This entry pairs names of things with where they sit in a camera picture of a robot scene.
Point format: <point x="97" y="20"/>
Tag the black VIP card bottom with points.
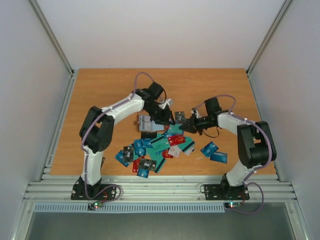
<point x="147" y="164"/>

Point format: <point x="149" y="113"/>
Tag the black card top upper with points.
<point x="180" y="117"/>

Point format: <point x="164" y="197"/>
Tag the black vip card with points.
<point x="147" y="164"/>
<point x="128" y="154"/>
<point x="102" y="161"/>

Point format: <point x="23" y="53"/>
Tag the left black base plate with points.
<point x="96" y="192"/>

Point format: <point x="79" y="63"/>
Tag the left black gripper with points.
<point x="164" y="118"/>

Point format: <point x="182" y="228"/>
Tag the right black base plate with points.
<point x="214" y="192"/>

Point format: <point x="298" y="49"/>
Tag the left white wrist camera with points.
<point x="168" y="103"/>

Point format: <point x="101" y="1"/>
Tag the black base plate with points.
<point x="96" y="192"/>
<point x="214" y="192"/>

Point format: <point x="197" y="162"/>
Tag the blue card pile centre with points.
<point x="139" y="147"/>

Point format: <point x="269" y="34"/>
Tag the brown leather card holder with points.
<point x="145" y="124"/>

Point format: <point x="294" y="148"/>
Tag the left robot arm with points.
<point x="97" y="129"/>

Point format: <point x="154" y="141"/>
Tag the teal VIP chip card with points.
<point x="175" y="129"/>

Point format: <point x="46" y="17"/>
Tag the red gold VIP card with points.
<point x="176" y="139"/>

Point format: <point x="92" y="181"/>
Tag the black plain card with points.
<point x="148" y="135"/>

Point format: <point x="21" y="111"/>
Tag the blue card right upper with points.
<point x="209" y="149"/>

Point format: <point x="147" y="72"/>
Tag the blue card left edge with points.
<point x="120" y="158"/>

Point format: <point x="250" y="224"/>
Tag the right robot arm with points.
<point x="255" y="147"/>

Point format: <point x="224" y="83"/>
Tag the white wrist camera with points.
<point x="168" y="103"/>
<point x="196" y="113"/>

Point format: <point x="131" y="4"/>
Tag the left controller board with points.
<point x="96" y="206"/>

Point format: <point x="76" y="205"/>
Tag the controller board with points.
<point x="232" y="205"/>
<point x="96" y="206"/>

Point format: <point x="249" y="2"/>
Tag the right controller board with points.
<point x="232" y="205"/>

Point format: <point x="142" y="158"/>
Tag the aluminium frame rails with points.
<point x="159" y="188"/>

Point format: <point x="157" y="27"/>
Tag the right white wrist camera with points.
<point x="196" y="113"/>

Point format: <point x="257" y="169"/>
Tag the blue card far right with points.
<point x="219" y="157"/>

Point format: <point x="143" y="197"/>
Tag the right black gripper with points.
<point x="194" y="123"/>

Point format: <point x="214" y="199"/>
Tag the teal card pile bottom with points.
<point x="160" y="148"/>

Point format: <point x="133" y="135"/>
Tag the grey slotted cable duct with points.
<point x="128" y="208"/>

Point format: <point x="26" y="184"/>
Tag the black VIP card far left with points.
<point x="102" y="161"/>

